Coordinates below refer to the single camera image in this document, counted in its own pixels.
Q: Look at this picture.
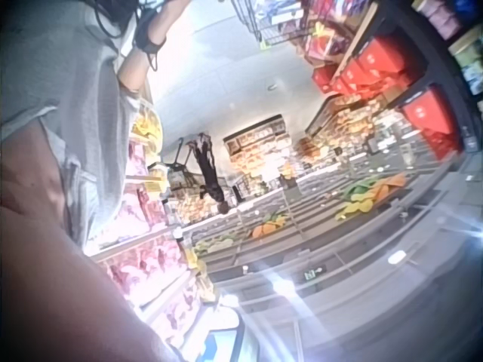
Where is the black wrist band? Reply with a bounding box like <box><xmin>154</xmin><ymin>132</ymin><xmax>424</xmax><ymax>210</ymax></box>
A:
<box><xmin>133</xmin><ymin>10</ymin><xmax>169</xmax><ymax>72</ymax></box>

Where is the large orange green hanging decoration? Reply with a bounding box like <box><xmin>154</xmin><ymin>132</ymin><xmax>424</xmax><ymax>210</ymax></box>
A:
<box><xmin>334</xmin><ymin>175</ymin><xmax>408</xmax><ymax>222</ymax></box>

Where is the wire shopping cart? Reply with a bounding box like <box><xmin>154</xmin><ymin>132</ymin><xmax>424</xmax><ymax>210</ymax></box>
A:
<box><xmin>230</xmin><ymin>0</ymin><xmax>309</xmax><ymax>50</ymax></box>

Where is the dark shopping cart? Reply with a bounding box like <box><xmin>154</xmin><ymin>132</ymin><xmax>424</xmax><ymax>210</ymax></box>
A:
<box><xmin>149</xmin><ymin>137</ymin><xmax>199</xmax><ymax>192</ymax></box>

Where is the shelf with red boxes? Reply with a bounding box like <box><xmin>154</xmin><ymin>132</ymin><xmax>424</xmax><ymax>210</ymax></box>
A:
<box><xmin>292</xmin><ymin>0</ymin><xmax>483</xmax><ymax>161</ymax></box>

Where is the small orange hanging decoration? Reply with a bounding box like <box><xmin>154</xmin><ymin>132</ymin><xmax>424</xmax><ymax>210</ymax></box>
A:
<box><xmin>249</xmin><ymin>213</ymin><xmax>288</xmax><ymax>240</ymax></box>

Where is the long shelf of goods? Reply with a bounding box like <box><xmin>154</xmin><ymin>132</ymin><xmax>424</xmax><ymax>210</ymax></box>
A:
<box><xmin>300</xmin><ymin>94</ymin><xmax>411</xmax><ymax>167</ymax></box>

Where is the black cable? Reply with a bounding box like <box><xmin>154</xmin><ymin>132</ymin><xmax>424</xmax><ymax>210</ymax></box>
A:
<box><xmin>87</xmin><ymin>0</ymin><xmax>131</xmax><ymax>39</ymax></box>

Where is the yellow green hanging decoration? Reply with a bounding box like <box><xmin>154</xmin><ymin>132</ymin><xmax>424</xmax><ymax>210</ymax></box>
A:
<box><xmin>192</xmin><ymin>234</ymin><xmax>238</xmax><ymax>254</ymax></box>

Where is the person's right hand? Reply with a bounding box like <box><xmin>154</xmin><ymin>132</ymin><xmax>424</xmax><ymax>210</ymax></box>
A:
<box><xmin>158</xmin><ymin>0</ymin><xmax>191</xmax><ymax>38</ymax></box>

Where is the shelf with pink packets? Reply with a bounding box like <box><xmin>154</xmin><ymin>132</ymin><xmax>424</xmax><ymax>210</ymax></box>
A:
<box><xmin>85</xmin><ymin>100</ymin><xmax>246</xmax><ymax>362</ymax></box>

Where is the green exit sign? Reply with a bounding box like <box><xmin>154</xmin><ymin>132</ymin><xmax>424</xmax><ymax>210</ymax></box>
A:
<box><xmin>303</xmin><ymin>265</ymin><xmax>328</xmax><ymax>283</ymax></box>

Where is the display stand of packaged goods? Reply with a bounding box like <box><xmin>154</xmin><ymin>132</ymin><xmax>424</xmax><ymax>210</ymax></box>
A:
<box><xmin>222</xmin><ymin>115</ymin><xmax>301</xmax><ymax>183</ymax></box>

